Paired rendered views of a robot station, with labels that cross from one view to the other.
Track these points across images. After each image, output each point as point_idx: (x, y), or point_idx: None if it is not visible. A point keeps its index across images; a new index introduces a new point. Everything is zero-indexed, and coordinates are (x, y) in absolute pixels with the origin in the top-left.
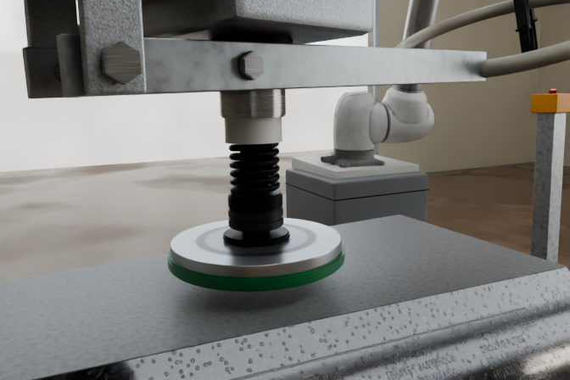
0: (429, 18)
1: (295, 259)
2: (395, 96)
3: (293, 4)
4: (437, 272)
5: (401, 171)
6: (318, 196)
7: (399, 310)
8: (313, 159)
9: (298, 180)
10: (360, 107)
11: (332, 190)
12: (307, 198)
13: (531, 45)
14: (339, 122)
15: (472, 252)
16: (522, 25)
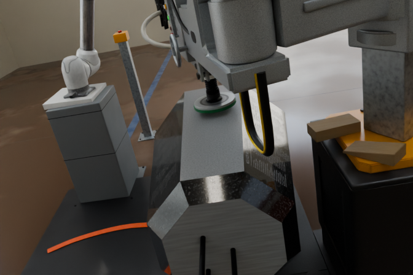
0: (93, 13)
1: (233, 96)
2: (87, 54)
3: None
4: (230, 92)
5: (103, 88)
6: (86, 113)
7: None
8: (56, 100)
9: (64, 112)
10: (80, 64)
11: (99, 106)
12: (75, 118)
13: (167, 24)
14: (72, 75)
15: (223, 88)
16: (166, 19)
